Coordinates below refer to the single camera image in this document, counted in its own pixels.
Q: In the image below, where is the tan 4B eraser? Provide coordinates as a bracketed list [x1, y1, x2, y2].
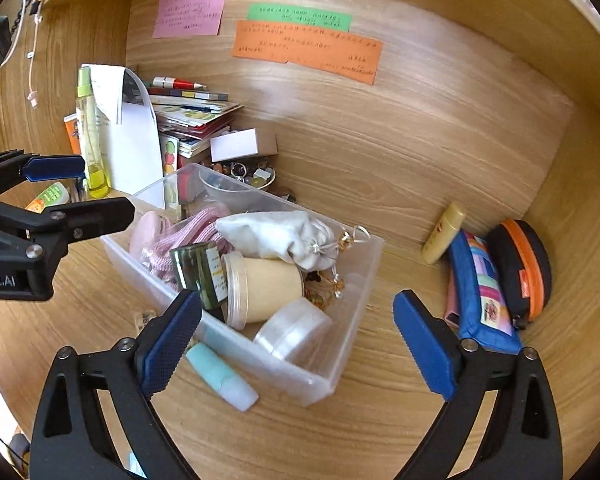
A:
[133, 310, 158, 335]

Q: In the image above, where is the green spray bottle black cap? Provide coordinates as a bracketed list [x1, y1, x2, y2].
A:
[170, 242, 228, 312]

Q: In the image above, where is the white drawstring cloth pouch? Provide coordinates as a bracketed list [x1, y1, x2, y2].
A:
[215, 210, 372, 273]

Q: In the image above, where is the orange green glue bottle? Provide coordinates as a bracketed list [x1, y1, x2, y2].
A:
[26, 182, 70, 214]

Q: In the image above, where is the orange sunscreen tube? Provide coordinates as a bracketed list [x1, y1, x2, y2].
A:
[64, 113, 81, 155]

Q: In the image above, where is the tall yellow spray bottle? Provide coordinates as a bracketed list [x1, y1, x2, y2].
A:
[76, 66, 110, 200]

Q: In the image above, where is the pink round jar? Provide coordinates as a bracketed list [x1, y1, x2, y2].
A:
[129, 211, 172, 259]

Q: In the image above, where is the white paper stand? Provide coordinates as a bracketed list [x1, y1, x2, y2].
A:
[87, 64, 163, 195]

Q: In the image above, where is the teal white small tube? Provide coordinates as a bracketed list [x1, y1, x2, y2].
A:
[185, 342, 259, 412]

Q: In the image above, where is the blue colourful pencil pouch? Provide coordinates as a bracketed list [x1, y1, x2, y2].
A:
[448, 230, 522, 354]

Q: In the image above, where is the fruit sticker sheet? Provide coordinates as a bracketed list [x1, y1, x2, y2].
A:
[159, 133, 178, 208]

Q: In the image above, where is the stack of booklets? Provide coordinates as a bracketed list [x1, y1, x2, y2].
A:
[149, 93, 242, 159]

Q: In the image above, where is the black orange zip case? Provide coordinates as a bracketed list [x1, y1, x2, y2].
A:
[486, 219, 553, 330]

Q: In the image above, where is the red white marker pen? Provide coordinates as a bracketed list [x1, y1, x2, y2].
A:
[151, 76, 207, 90]

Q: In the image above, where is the small clear bowl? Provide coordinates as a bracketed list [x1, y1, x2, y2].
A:
[198, 167, 276, 212]

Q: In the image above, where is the cream jar with lid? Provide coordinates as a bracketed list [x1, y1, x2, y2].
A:
[221, 252, 303, 330]

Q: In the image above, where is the small white box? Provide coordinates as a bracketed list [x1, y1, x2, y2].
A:
[210, 128, 278, 162]

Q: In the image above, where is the white round jar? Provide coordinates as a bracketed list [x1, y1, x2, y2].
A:
[253, 298, 334, 365]

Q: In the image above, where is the small yellow lotion tube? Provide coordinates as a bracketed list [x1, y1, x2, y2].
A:
[420, 202, 467, 264]

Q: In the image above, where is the clear plastic storage bin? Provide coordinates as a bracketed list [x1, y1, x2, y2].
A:
[102, 164, 384, 405]

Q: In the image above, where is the pink sticky note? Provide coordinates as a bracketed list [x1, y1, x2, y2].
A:
[152, 0, 225, 39]

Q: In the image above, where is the green sticky note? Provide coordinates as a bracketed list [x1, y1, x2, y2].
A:
[247, 2, 352, 32]

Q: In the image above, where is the orange sticky note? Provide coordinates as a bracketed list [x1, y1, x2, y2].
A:
[232, 20, 384, 84]

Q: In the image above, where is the pink charging cable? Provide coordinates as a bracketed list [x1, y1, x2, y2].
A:
[25, 8, 44, 110]

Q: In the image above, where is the pink knitted cord bundle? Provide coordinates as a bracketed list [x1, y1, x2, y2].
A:
[139, 204, 236, 291]

